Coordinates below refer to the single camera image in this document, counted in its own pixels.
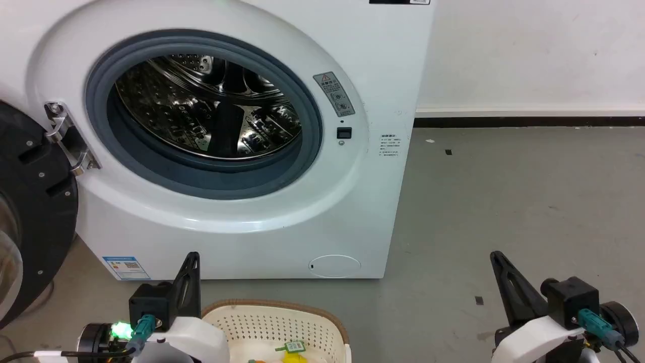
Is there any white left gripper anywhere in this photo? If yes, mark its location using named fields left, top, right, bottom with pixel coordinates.
left=135, top=252, right=231, bottom=363

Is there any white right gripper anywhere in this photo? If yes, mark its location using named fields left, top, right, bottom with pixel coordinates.
left=489, top=250, right=586, bottom=363

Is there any black washing machine door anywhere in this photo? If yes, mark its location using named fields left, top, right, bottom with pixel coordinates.
left=0, top=99, right=79, bottom=329

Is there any stainless steel washing machine drum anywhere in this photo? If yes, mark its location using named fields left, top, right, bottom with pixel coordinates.
left=114, top=54, right=303, bottom=161

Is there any cream perforated laundry basket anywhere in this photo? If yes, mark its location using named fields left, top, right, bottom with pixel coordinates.
left=201, top=299, right=352, bottom=363

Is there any blue energy label sticker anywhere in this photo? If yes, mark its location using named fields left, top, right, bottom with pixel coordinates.
left=102, top=256, right=151, bottom=281

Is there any grey rubber door gasket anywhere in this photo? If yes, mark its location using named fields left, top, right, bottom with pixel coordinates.
left=84, top=29, right=324, bottom=201

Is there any round white filter cover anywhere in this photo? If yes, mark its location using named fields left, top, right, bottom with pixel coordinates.
left=308, top=254, right=362, bottom=278

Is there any white front-load washing machine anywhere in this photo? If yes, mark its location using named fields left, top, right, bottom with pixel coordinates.
left=0, top=0, right=437, bottom=281

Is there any chrome door hinge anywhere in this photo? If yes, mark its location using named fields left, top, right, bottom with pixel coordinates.
left=44, top=101, right=101, bottom=176

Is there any grey warning sticker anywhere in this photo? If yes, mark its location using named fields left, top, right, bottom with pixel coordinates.
left=312, top=72, right=356, bottom=118

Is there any right teal-plug black cable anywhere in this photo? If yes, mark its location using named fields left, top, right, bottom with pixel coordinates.
left=576, top=309, right=645, bottom=363

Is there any black wall baseboard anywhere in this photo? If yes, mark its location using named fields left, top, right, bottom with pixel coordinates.
left=413, top=116, right=645, bottom=128

